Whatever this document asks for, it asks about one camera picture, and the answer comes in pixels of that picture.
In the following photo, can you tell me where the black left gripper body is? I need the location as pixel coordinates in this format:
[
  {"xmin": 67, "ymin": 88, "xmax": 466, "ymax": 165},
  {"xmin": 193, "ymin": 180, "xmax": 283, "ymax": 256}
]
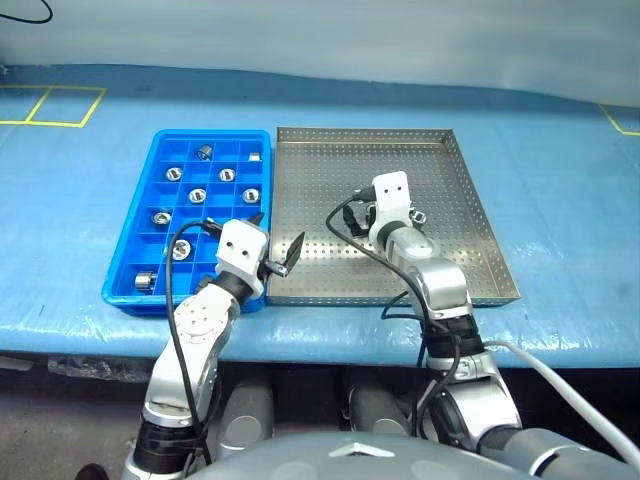
[{"xmin": 257, "ymin": 257, "xmax": 291, "ymax": 281}]

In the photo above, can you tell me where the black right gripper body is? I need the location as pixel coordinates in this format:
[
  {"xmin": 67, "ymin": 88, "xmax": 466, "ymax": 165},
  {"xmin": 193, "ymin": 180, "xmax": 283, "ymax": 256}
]
[{"xmin": 363, "ymin": 199, "xmax": 379, "ymax": 239}]

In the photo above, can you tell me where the perforated steel tray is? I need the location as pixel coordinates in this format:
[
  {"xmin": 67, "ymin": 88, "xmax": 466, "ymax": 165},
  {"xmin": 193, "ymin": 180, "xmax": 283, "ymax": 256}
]
[{"xmin": 266, "ymin": 126, "xmax": 521, "ymax": 308}]

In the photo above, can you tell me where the blue plastic compartment tray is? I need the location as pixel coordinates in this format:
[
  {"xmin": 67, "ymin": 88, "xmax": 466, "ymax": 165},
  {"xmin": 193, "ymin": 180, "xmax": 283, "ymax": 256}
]
[{"xmin": 101, "ymin": 128, "xmax": 275, "ymax": 319}]

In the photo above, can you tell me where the grey robot torso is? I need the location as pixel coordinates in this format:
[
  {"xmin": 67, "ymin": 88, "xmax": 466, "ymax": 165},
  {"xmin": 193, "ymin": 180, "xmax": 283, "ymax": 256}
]
[{"xmin": 199, "ymin": 432, "xmax": 640, "ymax": 480}]

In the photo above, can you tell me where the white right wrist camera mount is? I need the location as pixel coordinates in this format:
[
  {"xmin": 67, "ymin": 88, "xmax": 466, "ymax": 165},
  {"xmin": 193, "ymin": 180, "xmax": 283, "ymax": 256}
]
[{"xmin": 371, "ymin": 170, "xmax": 415, "ymax": 236}]

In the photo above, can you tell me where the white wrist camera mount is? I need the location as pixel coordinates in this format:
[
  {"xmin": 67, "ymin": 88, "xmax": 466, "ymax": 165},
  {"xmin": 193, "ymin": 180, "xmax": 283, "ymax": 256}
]
[
  {"xmin": 371, "ymin": 170, "xmax": 415, "ymax": 236},
  {"xmin": 214, "ymin": 218, "xmax": 270, "ymax": 302}
]

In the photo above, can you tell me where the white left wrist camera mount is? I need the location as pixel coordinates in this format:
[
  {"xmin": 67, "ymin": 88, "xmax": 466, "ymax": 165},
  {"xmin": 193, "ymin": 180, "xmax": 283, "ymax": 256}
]
[{"xmin": 214, "ymin": 218, "xmax": 270, "ymax": 302}]

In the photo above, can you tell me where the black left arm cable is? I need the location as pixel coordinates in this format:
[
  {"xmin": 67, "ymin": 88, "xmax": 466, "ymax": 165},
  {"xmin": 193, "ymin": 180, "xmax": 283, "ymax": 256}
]
[{"xmin": 164, "ymin": 218, "xmax": 224, "ymax": 466}]

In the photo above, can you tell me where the white cable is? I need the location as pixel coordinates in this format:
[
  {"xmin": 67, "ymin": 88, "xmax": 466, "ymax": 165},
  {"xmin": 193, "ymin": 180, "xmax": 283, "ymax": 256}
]
[{"xmin": 482, "ymin": 339, "xmax": 640, "ymax": 469}]

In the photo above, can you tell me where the thin black background cable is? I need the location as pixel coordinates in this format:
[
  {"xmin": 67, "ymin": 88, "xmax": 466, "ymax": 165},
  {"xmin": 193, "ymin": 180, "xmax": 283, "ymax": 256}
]
[{"xmin": 0, "ymin": 0, "xmax": 54, "ymax": 24}]

